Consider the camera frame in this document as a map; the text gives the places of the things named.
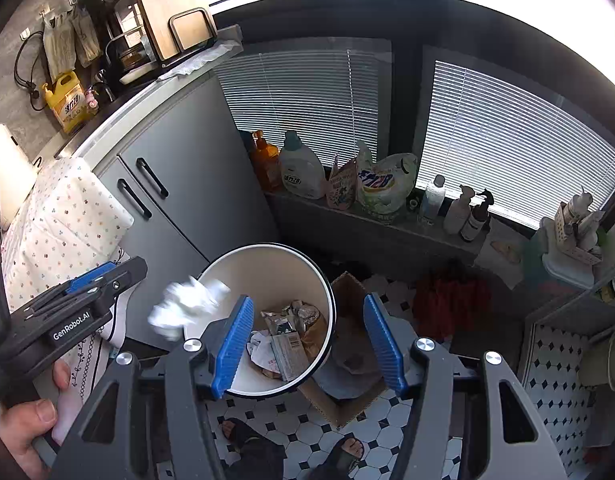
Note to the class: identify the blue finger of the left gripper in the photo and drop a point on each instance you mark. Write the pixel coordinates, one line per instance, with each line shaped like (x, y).
(89, 277)

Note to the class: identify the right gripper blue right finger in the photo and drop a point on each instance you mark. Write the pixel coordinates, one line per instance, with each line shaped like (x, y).
(389, 356)

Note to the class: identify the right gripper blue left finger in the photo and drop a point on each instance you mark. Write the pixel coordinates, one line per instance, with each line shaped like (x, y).
(232, 335)

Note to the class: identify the white tissue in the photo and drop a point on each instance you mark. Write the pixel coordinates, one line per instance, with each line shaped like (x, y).
(186, 304)

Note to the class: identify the blue white cardboard box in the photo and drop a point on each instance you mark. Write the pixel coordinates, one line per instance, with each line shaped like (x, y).
(290, 355)

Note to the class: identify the white round trash bin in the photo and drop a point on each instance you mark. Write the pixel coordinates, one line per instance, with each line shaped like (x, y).
(272, 275)

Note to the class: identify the person's left hand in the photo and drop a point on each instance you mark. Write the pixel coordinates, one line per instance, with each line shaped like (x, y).
(20, 425)

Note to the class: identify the brown cardboard box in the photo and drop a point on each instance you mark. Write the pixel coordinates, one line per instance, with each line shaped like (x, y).
(349, 379)

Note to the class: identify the polka dot tablecloth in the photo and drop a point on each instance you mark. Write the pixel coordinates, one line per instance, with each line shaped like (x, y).
(70, 224)

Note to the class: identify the cream electric kettle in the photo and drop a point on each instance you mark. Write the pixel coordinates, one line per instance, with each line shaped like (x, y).
(17, 177)

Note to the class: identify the white pump bottle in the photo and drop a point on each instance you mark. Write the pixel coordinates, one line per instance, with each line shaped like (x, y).
(459, 211)

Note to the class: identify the dark brown pump bottle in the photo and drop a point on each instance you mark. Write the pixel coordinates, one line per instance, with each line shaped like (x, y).
(477, 218)

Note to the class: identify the white laundry detergent bottle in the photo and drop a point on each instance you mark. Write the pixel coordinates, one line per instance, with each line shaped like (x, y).
(301, 170)

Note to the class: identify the clear plastic water bottle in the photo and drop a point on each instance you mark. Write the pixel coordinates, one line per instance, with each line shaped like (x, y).
(433, 199)

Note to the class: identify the orange pump bottle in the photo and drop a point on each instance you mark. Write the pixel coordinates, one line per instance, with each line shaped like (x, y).
(266, 162)

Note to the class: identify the green white detergent refill bag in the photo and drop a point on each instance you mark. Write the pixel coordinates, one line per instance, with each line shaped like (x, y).
(382, 187)

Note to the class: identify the yellow dish detergent bottle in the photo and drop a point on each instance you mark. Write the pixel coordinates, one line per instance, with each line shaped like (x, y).
(67, 100)

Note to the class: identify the black dish rack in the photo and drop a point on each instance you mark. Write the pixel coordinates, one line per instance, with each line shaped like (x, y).
(121, 36)

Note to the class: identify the hanging cloth bags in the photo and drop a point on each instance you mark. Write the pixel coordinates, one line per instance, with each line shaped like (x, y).
(69, 38)

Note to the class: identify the wooden cutting board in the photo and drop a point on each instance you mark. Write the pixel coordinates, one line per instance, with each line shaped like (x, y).
(178, 27)

